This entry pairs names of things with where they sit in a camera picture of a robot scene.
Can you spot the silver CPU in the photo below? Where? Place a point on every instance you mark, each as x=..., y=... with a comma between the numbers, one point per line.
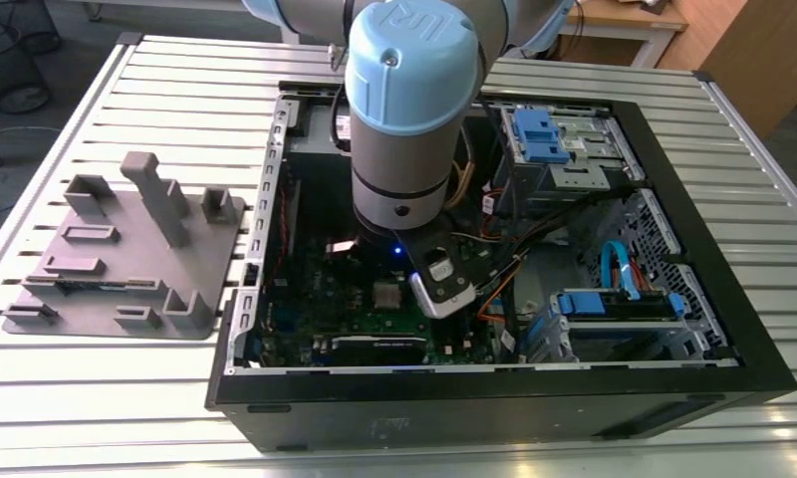
x=386, y=296

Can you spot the grey parts rack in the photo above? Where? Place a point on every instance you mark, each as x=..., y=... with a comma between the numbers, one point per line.
x=138, y=269

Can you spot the grey metal disk bay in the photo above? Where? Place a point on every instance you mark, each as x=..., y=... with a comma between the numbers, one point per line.
x=637, y=331

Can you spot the blue plastic drive latch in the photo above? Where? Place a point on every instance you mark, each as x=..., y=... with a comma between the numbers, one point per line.
x=537, y=134

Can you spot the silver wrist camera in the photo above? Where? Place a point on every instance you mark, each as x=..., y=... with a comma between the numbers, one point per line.
x=441, y=289

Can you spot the hard disk in blue carrier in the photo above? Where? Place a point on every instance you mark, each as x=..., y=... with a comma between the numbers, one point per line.
x=584, y=305

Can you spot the black PC case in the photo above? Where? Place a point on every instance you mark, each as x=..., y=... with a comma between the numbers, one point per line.
x=505, y=413

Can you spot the grey metal drive cage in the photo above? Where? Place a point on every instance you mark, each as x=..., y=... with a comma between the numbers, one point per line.
x=584, y=184

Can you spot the RAM stick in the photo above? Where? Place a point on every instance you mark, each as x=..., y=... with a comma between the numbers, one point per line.
x=93, y=287

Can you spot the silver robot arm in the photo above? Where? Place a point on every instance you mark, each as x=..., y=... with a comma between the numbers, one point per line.
x=405, y=149

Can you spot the wooden desk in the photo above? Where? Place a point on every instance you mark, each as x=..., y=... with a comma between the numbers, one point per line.
x=637, y=17

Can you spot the blue port block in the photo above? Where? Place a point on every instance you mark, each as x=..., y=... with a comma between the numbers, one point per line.
x=283, y=318

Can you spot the grey power supply unit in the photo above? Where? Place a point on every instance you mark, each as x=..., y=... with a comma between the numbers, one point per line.
x=311, y=132

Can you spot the black graphics card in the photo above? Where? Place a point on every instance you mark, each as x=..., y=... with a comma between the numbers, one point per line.
x=378, y=351

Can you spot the wooden cabinet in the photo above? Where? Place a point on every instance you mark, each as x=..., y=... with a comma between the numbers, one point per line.
x=757, y=60

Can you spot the black mesh bin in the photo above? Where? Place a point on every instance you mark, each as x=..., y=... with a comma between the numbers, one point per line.
x=13, y=60

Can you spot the green motherboard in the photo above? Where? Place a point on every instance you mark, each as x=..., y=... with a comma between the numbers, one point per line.
x=345, y=318

